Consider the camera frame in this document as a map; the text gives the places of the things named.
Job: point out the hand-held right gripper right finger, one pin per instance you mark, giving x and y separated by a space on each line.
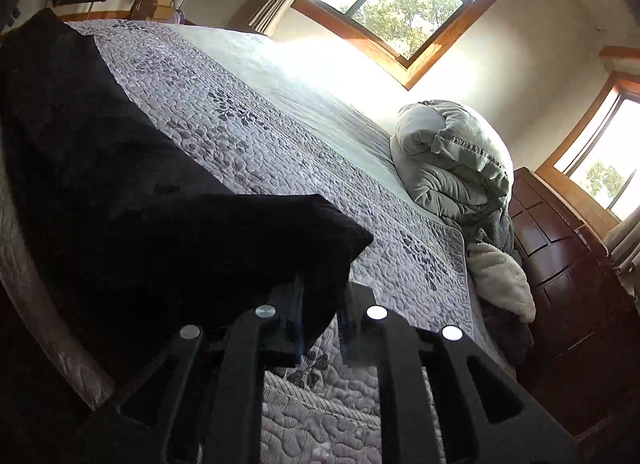
356 339

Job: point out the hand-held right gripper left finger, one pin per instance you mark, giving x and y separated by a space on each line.
298 329

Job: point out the black pants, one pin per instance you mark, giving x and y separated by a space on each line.
150 194

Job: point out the dark grey blanket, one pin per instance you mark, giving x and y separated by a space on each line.
497 339

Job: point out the white fleece blanket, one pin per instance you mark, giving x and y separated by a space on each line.
500 279

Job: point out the grey folded duvet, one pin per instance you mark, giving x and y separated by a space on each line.
450 189

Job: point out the grey quilted leaf-print bedspread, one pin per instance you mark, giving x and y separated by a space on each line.
225 128

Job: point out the dark wooden headboard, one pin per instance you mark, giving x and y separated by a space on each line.
560 264

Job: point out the grey pillow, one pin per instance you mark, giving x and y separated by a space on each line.
425 128

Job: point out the grey bed sheet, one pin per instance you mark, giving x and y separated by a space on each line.
300 88

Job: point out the narrow wooden-framed window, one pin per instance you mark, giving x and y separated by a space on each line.
600 163

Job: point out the cardboard box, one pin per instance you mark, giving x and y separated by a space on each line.
152 8

